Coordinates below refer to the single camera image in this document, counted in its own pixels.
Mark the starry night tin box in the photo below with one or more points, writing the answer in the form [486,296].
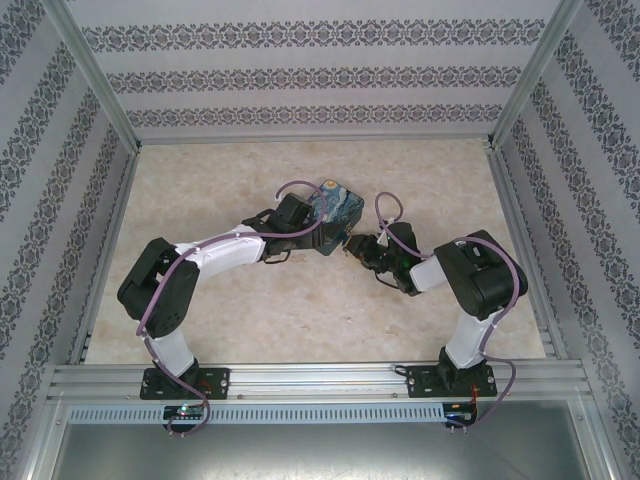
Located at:
[340,200]

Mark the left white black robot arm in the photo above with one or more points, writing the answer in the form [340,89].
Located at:
[160,290]

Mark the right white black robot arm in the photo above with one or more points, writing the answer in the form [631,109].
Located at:
[490,280]

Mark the grey sheet metal panel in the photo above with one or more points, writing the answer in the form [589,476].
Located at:
[320,450]

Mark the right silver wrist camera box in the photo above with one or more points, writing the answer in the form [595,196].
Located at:
[386,231]

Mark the aluminium frame side rail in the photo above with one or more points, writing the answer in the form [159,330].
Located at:
[119,200]
[510,200]

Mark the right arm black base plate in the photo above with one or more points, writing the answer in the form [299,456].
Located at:
[422,382]

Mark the aluminium mounting rail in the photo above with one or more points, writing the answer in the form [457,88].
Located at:
[320,380]

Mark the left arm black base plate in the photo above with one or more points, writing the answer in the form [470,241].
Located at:
[220,382]

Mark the aluminium frame post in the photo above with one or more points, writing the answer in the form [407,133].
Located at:
[530,75]
[96,75]

